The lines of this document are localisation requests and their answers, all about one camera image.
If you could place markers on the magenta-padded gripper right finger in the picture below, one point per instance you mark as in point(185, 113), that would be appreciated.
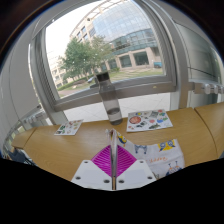
point(136, 173)

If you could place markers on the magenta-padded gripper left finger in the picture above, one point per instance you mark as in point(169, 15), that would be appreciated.
point(91, 173)

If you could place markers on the white cartoon print towel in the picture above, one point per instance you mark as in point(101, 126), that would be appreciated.
point(156, 156)

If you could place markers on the small colourful sticker sheet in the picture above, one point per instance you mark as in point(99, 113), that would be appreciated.
point(69, 127)

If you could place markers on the large colourful sticker sheet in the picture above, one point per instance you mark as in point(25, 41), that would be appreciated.
point(148, 120)

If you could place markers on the clear dark-capped drink bottle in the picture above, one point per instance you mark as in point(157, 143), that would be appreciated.
point(110, 100)

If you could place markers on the green tree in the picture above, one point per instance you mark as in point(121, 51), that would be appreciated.
point(83, 56)

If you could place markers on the glass fronted building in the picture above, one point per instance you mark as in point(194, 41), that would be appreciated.
point(120, 26)

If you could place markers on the white wall socket rail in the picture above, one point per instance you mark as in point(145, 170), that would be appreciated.
point(35, 116)
point(208, 88)

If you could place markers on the grey window frame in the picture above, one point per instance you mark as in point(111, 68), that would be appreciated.
point(140, 87)

